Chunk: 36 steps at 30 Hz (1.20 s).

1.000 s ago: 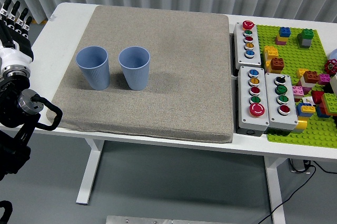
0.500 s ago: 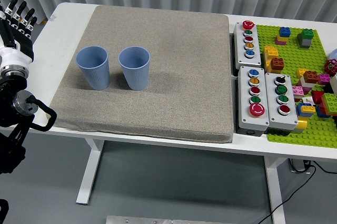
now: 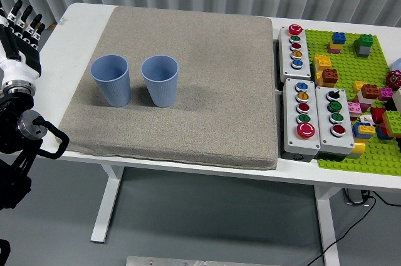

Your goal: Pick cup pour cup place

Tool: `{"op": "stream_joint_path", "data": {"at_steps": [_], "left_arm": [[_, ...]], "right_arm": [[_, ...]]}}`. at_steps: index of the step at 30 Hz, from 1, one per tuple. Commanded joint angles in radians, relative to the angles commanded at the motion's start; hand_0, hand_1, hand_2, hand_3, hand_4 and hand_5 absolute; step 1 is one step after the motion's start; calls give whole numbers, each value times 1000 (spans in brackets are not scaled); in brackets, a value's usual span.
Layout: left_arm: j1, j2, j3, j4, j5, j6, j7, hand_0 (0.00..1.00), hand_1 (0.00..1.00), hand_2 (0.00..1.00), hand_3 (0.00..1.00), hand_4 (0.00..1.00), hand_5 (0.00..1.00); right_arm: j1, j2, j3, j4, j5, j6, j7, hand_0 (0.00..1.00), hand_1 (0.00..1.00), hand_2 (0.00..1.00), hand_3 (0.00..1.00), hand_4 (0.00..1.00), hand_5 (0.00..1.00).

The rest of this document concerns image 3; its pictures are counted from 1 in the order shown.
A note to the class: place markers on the light blue dish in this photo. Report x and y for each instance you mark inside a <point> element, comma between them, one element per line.
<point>398,65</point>

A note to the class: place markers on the red brick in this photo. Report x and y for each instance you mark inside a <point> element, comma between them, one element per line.
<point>377,115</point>

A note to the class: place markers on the magenta brick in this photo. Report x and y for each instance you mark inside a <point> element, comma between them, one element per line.
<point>385,94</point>

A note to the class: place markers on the yellow cylinder brick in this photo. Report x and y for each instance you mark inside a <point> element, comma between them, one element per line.
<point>359,147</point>

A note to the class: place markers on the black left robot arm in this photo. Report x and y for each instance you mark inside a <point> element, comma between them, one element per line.
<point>12,112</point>

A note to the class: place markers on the red valve handwheel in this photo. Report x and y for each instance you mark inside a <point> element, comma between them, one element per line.
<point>393,79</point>

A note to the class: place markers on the brown brick on yellow brick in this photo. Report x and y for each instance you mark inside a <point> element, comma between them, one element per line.
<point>329,75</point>

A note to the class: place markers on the silver metal plate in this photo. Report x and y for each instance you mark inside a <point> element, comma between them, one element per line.
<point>188,261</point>

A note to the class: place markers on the large green orange brick pile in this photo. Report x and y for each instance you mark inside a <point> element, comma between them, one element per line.
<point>393,120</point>

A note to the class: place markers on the grey-brown padded mat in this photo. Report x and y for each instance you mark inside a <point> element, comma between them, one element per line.
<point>203,90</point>

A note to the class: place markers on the white table leg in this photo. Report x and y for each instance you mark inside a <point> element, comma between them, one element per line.
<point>105,209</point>
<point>327,231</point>

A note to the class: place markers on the grey box with selector switch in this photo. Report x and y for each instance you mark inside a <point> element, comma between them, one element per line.
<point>324,128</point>

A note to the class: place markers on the grey five-button control box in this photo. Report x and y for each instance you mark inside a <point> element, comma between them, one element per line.
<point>289,128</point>
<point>285,59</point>

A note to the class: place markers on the single yellow brick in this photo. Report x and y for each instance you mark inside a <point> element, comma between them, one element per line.
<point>357,87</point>

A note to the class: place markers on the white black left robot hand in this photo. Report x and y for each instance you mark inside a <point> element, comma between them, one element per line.
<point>18,67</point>

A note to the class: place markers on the small table sticker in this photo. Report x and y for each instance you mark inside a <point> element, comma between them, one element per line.
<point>62,21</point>

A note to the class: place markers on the yellow floor tape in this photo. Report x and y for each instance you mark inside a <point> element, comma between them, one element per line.
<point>51,26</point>

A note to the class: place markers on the brown white pink brick stack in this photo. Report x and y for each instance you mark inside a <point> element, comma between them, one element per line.
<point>369,90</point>

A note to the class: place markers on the green studded baseplate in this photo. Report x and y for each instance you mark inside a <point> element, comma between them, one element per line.
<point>344,65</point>

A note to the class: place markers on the green grey brick stack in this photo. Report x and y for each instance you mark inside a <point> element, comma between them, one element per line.
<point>365,40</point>

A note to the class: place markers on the grey floor power strip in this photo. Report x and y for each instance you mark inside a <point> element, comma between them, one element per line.
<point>354,197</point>

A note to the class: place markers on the blue and yellow brick stack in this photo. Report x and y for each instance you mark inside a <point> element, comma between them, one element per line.
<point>363,129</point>

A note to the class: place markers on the blue ribbed cup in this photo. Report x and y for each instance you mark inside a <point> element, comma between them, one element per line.
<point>161,90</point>
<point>114,90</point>

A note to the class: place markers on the white box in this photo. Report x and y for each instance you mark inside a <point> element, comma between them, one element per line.
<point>397,100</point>

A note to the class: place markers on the blue yellow pink brick stack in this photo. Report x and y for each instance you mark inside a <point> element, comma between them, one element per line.
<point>338,38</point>

